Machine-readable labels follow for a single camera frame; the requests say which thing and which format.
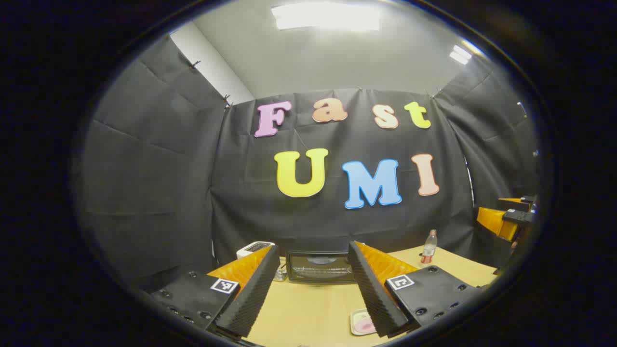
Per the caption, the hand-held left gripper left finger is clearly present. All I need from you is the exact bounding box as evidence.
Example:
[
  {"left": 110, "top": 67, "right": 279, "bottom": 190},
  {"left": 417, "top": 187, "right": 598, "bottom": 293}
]
[{"left": 149, "top": 245, "right": 281, "bottom": 339}]

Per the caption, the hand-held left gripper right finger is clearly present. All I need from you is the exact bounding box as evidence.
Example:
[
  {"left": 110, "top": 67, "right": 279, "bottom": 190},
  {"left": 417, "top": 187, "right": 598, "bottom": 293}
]
[{"left": 348, "top": 241, "right": 483, "bottom": 338}]

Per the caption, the white plate with pink food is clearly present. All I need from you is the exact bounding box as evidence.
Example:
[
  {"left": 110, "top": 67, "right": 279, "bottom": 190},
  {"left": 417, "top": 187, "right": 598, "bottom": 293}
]
[{"left": 350, "top": 308, "right": 377, "bottom": 336}]

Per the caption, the black electric oven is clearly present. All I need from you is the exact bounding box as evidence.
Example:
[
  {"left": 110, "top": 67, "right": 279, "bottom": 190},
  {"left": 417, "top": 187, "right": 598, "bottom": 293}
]
[{"left": 285, "top": 251, "right": 356, "bottom": 283}]

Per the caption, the white toaster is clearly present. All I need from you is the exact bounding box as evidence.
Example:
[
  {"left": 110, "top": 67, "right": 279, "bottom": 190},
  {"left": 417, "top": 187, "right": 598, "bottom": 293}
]
[{"left": 236, "top": 241, "right": 275, "bottom": 260}]

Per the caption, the clear plastic bottle red label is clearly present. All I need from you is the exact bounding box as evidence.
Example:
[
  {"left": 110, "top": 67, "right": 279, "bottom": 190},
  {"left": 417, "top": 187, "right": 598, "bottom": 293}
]
[{"left": 420, "top": 229, "right": 438, "bottom": 265}]

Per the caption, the black backdrop cloth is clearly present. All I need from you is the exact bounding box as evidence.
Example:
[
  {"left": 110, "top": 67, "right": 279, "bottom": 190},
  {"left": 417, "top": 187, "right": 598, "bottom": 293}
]
[{"left": 77, "top": 34, "right": 540, "bottom": 290}]

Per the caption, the small ceiling light panel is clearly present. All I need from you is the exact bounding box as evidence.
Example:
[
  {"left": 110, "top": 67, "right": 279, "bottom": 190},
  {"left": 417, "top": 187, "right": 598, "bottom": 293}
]
[{"left": 450, "top": 45, "right": 472, "bottom": 65}]

